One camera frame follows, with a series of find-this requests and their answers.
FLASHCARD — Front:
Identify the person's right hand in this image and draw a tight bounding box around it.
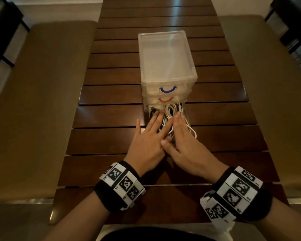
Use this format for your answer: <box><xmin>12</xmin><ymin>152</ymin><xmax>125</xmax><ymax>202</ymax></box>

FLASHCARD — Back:
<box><xmin>160</xmin><ymin>111</ymin><xmax>230</xmax><ymax>185</ymax></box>

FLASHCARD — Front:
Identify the person's left hand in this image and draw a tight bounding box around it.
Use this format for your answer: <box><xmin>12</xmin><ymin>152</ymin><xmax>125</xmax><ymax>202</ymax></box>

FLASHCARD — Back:
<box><xmin>123</xmin><ymin>110</ymin><xmax>175</xmax><ymax>177</ymax></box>

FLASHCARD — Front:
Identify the clear drawer yellow handle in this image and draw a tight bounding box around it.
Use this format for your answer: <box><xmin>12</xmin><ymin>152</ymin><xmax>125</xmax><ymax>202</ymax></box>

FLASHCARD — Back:
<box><xmin>148</xmin><ymin>102</ymin><xmax>194</xmax><ymax>146</ymax></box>

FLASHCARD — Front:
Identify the tangle of white cables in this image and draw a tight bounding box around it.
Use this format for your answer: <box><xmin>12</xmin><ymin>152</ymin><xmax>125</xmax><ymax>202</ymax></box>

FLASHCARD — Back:
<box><xmin>150</xmin><ymin>102</ymin><xmax>197</xmax><ymax>140</ymax></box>

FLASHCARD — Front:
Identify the clear drawer red handle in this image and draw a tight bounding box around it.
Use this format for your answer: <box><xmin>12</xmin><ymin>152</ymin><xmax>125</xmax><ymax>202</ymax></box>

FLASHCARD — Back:
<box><xmin>143</xmin><ymin>91</ymin><xmax>192</xmax><ymax>105</ymax></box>

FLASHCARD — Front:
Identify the clear drawer blue handle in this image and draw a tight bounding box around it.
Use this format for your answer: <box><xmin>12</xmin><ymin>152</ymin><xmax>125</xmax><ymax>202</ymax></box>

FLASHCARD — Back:
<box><xmin>141</xmin><ymin>77</ymin><xmax>197</xmax><ymax>96</ymax></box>

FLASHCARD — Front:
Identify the clear plastic three-drawer organiser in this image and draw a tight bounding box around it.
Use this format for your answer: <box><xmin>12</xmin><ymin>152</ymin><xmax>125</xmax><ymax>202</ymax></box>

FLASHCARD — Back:
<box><xmin>137</xmin><ymin>30</ymin><xmax>198</xmax><ymax>108</ymax></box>

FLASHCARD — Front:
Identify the person's right forearm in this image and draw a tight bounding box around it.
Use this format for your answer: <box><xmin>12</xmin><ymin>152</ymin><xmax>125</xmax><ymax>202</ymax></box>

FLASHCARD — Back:
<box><xmin>253</xmin><ymin>198</ymin><xmax>301</xmax><ymax>241</ymax></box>

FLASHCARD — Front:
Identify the person's left forearm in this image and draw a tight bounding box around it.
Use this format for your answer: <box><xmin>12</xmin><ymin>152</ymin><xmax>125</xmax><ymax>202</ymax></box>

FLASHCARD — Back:
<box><xmin>42</xmin><ymin>192</ymin><xmax>111</xmax><ymax>241</ymax></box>

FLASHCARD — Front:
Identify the person's black garment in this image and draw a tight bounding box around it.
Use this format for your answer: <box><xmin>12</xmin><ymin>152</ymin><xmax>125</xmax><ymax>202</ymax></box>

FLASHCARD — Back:
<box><xmin>103</xmin><ymin>226</ymin><xmax>216</xmax><ymax>241</ymax></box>

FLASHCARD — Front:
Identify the black marker wristband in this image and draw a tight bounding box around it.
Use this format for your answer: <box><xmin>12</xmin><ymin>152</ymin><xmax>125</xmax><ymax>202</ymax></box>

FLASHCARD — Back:
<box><xmin>94</xmin><ymin>160</ymin><xmax>146</xmax><ymax>213</ymax></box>
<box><xmin>200</xmin><ymin>166</ymin><xmax>273</xmax><ymax>223</ymax></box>

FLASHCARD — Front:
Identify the brown bench cushion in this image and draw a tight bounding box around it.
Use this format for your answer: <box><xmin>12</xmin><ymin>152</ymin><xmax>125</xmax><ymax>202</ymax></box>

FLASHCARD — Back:
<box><xmin>218</xmin><ymin>14</ymin><xmax>301</xmax><ymax>188</ymax></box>
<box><xmin>0</xmin><ymin>20</ymin><xmax>98</xmax><ymax>203</ymax></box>

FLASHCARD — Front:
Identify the brown slatted wooden table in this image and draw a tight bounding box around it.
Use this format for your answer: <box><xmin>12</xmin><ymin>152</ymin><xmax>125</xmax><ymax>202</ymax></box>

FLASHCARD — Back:
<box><xmin>49</xmin><ymin>0</ymin><xmax>289</xmax><ymax>225</ymax></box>

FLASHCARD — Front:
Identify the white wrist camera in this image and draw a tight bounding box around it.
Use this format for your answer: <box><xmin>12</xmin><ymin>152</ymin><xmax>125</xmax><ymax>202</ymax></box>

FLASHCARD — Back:
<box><xmin>200</xmin><ymin>190</ymin><xmax>236</xmax><ymax>233</ymax></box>

